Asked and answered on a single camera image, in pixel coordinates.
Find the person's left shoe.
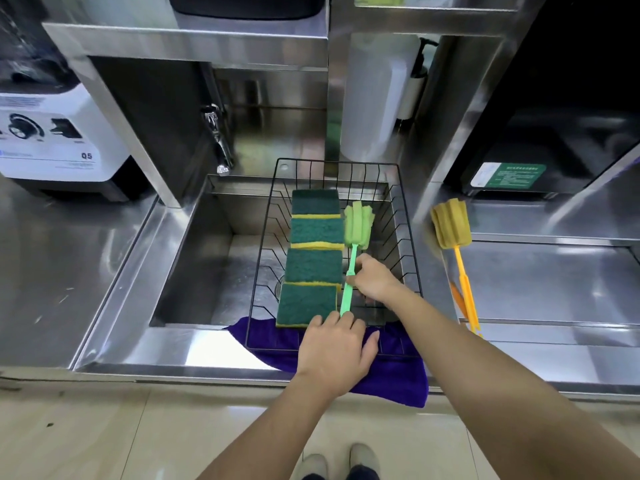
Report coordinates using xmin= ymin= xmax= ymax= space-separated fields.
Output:
xmin=295 ymin=453 xmax=330 ymax=480

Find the white blender base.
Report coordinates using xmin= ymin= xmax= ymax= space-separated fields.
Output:
xmin=0 ymin=84 xmax=147 ymax=203

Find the person's right forearm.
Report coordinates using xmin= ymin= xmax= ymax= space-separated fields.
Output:
xmin=395 ymin=290 xmax=640 ymax=480

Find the person's right hand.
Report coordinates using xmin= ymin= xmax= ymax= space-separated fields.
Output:
xmin=345 ymin=253 xmax=417 ymax=309

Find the chrome faucet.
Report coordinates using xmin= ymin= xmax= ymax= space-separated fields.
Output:
xmin=200 ymin=104 xmax=235 ymax=177

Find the green yellow scouring sponge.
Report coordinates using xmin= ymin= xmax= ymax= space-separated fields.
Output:
xmin=283 ymin=248 xmax=345 ymax=287
xmin=275 ymin=282 xmax=339 ymax=329
xmin=291 ymin=189 xmax=342 ymax=219
xmin=289 ymin=217 xmax=346 ymax=252

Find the black container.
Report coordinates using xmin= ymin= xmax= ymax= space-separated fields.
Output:
xmin=166 ymin=0 xmax=324 ymax=21

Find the stainless steel shelf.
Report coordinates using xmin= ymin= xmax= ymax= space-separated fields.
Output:
xmin=42 ymin=0 xmax=550 ymax=211

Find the black wire basket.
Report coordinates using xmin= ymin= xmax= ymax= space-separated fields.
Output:
xmin=244 ymin=158 xmax=425 ymax=357

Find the stainless steel sink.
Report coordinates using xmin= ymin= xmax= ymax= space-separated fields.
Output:
xmin=149 ymin=174 xmax=432 ymax=331

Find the green sponge bottle brush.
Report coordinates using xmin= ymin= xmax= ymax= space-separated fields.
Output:
xmin=339 ymin=201 xmax=376 ymax=318

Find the yellow sponge bottle brush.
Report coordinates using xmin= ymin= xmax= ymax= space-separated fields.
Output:
xmin=430 ymin=198 xmax=484 ymax=338

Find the white plastic jug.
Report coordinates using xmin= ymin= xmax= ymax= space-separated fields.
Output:
xmin=339 ymin=33 xmax=421 ymax=164

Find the person's left hand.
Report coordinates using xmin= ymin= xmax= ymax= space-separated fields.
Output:
xmin=296 ymin=311 xmax=381 ymax=398

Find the person's left forearm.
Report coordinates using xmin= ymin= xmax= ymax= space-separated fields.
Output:
xmin=196 ymin=373 xmax=337 ymax=480

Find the white pump bottle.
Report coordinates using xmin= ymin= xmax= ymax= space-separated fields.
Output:
xmin=397 ymin=37 xmax=440 ymax=129

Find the person's shoe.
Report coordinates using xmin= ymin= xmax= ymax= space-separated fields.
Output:
xmin=295 ymin=453 xmax=330 ymax=480
xmin=348 ymin=443 xmax=381 ymax=480

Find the black appliance with green label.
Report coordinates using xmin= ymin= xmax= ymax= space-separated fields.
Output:
xmin=444 ymin=0 xmax=640 ymax=199

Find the person's right shoe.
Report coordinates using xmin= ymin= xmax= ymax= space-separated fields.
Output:
xmin=348 ymin=443 xmax=381 ymax=480

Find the dark blender jar cover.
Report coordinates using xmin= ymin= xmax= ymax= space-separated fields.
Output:
xmin=0 ymin=0 xmax=82 ymax=94

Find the purple cloth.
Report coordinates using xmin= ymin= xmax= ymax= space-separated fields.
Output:
xmin=227 ymin=316 xmax=430 ymax=409

